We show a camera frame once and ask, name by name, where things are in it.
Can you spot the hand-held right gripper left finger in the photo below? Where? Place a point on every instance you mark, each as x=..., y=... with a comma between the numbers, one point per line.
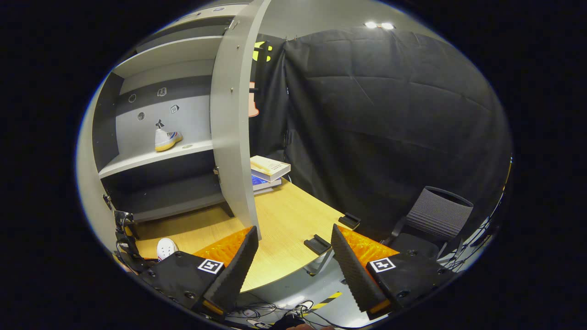
x=236, y=268

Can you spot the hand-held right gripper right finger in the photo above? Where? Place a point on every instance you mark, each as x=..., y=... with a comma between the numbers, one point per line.
x=351, y=272

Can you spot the white striped shoe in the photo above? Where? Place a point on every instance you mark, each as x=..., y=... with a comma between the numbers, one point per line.
x=167, y=248
x=166, y=140

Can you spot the white cabinet door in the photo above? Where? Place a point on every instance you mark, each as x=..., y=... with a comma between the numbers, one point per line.
x=89, y=183
x=234, y=137

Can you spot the white grey shoe cabinet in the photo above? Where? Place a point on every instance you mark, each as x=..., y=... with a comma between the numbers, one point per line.
x=151, y=158

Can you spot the grey metal table leg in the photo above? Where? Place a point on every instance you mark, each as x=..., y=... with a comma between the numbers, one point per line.
x=323, y=263

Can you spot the yellow black hazard tape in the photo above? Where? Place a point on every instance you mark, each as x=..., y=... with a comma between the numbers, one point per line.
x=326, y=301

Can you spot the black table edge clamp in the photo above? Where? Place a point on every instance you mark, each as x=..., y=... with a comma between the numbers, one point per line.
x=318, y=244
x=349, y=221

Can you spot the blue cover book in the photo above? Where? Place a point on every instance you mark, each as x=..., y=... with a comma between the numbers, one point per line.
x=263, y=183

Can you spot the black mesh office chair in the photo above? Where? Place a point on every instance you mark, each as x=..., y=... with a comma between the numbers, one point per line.
x=435, y=215

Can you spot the tan cover book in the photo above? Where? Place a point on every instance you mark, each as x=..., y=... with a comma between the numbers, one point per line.
x=270, y=167

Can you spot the black backdrop cloth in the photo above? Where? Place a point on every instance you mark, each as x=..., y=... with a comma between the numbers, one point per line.
x=390, y=128

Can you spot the ceiling light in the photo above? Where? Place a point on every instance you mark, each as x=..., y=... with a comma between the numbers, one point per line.
x=379, y=25

